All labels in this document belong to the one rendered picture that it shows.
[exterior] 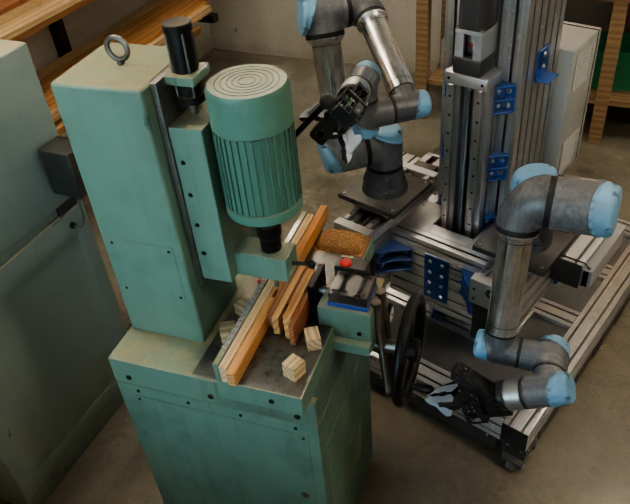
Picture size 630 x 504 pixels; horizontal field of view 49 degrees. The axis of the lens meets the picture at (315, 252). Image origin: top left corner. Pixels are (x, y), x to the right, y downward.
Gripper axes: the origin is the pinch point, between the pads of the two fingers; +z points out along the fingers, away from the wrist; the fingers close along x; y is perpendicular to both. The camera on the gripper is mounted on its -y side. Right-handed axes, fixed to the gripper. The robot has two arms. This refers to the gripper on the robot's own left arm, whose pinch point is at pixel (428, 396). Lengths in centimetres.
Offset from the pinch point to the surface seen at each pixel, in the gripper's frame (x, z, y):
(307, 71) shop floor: 316, 179, -25
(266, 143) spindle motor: -5, -3, -78
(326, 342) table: -7.8, 11.3, -28.3
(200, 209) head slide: -6, 22, -70
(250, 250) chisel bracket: 0, 22, -54
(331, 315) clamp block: -2.7, 9.7, -32.1
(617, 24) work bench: 262, -27, 10
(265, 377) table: -22.3, 19.6, -32.5
